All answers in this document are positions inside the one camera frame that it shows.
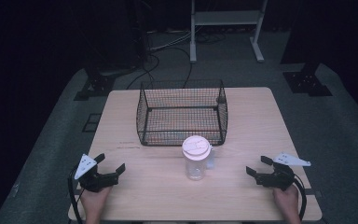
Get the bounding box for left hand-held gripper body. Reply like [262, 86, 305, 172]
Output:
[74, 153, 120, 193]

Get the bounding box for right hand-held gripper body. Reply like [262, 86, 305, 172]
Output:
[255, 151, 311, 191]

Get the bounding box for person's left hand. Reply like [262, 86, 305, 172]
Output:
[79, 186, 113, 217]

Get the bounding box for person's right hand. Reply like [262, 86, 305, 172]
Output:
[272, 184, 301, 217]

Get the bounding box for dark floor plate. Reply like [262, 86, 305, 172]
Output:
[81, 113, 103, 133]

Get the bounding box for clear cup with white lid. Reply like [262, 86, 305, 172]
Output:
[181, 135, 214, 182]

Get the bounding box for black stand base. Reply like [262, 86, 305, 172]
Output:
[282, 60, 334, 98]
[73, 63, 117, 102]

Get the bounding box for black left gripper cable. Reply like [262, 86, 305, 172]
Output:
[67, 166, 86, 224]

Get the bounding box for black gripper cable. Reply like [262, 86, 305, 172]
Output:
[67, 166, 86, 224]
[293, 174, 308, 222]

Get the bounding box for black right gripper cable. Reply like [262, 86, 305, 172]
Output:
[293, 174, 308, 222]

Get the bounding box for black wire mesh basket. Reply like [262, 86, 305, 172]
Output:
[135, 78, 229, 147]

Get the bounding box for black floor cable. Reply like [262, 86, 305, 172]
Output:
[125, 53, 161, 91]
[150, 46, 194, 90]

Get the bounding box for white floor cables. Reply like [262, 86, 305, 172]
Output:
[148, 29, 194, 52]

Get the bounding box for white metal stand frame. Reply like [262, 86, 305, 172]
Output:
[189, 0, 269, 64]

